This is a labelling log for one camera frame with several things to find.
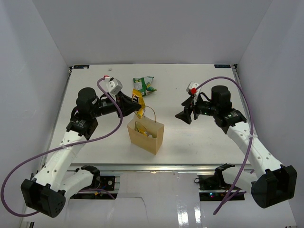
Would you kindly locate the yellow m&m's bag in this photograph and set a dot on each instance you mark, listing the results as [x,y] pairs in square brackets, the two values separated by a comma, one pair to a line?
[138,99]

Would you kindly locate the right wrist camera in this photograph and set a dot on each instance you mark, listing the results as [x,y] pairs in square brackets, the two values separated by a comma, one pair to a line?
[193,91]

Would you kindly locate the blue label right corner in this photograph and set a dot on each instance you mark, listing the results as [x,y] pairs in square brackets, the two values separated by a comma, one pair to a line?
[222,66]

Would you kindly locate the brown paper bag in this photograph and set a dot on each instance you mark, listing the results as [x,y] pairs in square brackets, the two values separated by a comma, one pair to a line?
[151,145]

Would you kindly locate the blue label corner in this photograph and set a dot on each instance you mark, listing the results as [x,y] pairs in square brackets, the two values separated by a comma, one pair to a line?
[222,66]
[81,66]

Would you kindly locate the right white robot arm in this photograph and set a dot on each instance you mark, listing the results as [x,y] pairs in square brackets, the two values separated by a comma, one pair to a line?
[272,182]

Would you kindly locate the yellow snack bar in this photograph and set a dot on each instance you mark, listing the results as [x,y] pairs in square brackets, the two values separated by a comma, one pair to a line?
[142,131]

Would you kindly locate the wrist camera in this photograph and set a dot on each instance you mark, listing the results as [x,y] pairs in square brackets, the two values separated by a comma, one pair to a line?
[113,85]
[193,91]

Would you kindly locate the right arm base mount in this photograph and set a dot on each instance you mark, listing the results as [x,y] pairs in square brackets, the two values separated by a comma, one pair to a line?
[209,188]

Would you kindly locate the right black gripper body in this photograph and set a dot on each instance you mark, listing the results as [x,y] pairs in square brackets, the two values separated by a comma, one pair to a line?
[204,108]

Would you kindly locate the green chips bag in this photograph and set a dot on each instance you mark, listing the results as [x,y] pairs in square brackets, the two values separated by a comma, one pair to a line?
[143,85]

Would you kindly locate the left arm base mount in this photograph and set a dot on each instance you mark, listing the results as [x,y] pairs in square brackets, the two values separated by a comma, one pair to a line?
[105,188]

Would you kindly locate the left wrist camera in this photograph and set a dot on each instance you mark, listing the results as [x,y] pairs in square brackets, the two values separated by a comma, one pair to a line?
[113,85]

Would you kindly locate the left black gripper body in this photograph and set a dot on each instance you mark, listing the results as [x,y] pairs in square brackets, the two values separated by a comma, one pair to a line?
[106,106]

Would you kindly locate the blue label left corner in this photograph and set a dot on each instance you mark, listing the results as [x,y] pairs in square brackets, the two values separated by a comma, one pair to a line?
[81,66]

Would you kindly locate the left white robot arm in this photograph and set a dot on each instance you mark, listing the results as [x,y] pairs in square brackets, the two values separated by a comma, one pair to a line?
[47,191]

